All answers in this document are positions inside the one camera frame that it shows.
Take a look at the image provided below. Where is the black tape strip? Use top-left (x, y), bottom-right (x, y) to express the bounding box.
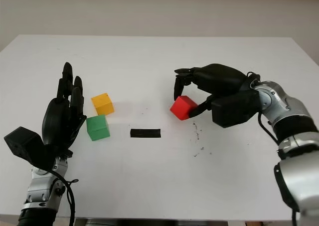
top-left (130, 128), bottom-right (162, 138)

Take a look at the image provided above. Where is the yellow wooden block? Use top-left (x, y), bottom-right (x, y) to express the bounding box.
top-left (91, 93), bottom-right (115, 116)

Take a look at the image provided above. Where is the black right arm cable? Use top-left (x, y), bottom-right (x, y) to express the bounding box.
top-left (246, 71), bottom-right (299, 226)

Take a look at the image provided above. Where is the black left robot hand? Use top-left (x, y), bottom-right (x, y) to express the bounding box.
top-left (41, 62), bottom-right (87, 158)

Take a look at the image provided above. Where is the red wooden block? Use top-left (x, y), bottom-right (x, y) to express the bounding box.
top-left (170, 95), bottom-right (199, 121)

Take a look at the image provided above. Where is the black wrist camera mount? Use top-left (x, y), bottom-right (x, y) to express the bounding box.
top-left (4, 126), bottom-right (59, 173)
top-left (210, 88), bottom-right (260, 129)

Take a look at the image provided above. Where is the green wooden block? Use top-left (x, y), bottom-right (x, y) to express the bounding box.
top-left (86, 115), bottom-right (111, 142)

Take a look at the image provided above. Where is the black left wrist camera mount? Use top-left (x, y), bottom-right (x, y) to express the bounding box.
top-left (4, 126), bottom-right (59, 173)

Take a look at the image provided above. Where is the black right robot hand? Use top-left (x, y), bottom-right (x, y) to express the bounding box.
top-left (170, 63), bottom-right (250, 118)

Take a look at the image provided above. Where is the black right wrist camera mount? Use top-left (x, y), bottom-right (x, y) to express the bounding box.
top-left (210, 88), bottom-right (260, 129)

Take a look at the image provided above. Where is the grey robot torso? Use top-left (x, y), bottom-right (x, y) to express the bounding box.
top-left (74, 218), bottom-right (250, 226)

